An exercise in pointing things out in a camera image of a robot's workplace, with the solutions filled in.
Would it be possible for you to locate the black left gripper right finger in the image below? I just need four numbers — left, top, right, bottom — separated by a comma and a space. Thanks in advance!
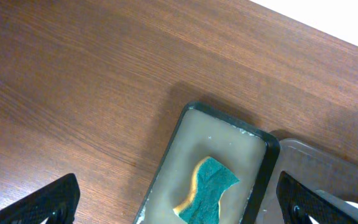
276, 171, 358, 224

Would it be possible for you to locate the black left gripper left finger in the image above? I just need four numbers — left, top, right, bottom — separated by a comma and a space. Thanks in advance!
0, 173, 80, 224

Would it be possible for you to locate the green yellow sponge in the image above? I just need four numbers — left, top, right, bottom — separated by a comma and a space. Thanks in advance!
173, 156, 239, 224

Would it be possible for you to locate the brown serving tray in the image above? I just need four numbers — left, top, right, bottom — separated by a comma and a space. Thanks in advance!
255, 139, 358, 224

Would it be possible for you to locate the black water tray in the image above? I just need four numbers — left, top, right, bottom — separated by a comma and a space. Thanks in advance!
134, 101, 280, 223

